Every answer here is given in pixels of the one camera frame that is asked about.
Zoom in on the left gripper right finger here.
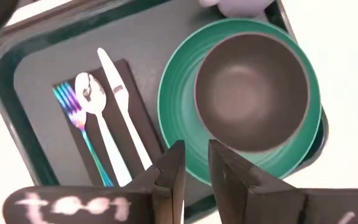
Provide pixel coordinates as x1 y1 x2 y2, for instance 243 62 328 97
208 139 306 224

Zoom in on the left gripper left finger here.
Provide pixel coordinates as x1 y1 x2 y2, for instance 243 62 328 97
124 139 187 224

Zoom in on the green plate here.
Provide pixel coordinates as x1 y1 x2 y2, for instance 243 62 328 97
157 17 323 187

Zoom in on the black napkin with white tag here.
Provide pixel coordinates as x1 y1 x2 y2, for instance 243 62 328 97
52 58 164 187

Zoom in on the black bowl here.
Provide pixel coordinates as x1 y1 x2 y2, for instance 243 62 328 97
193 32 310 153

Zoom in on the silver knife with teal handle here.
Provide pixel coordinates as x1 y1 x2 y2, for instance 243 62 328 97
96 47 154 171

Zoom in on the silver spoon with teal handle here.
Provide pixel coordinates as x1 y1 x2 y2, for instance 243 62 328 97
74 72 133 187

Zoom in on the iridescent fork with teal handle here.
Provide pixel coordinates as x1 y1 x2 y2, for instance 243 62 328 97
52 81 114 187

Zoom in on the grey cup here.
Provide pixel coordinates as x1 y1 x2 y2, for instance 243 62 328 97
198 0 275 19

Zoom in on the dark green plastic tray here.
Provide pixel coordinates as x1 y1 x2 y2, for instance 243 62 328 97
0 0 329 223

